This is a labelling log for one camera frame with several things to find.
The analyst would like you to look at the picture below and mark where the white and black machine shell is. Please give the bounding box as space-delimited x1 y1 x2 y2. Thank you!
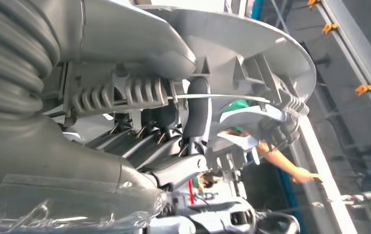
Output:
146 190 301 234

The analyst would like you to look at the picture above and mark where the person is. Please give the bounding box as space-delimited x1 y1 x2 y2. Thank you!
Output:
202 99 324 190

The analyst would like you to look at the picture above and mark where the grey aluminium rail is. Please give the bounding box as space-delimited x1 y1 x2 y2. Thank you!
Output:
314 0 371 112

